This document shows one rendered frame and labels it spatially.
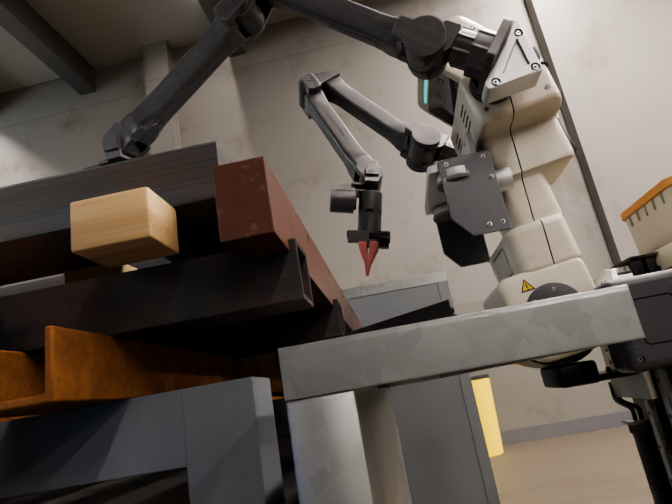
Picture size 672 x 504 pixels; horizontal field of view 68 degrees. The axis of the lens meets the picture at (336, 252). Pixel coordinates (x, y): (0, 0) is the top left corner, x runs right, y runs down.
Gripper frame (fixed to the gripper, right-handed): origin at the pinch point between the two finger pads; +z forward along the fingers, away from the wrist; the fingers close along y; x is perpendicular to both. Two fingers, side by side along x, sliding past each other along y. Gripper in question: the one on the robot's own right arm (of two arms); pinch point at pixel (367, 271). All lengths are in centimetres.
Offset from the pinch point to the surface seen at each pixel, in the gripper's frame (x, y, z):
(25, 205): -78, -25, 13
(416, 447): 81, 16, 47
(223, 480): -73, -7, 34
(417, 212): 371, 29, -148
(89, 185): -78, -19, 11
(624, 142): 361, 230, -222
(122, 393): -74, -15, 28
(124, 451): -73, -15, 32
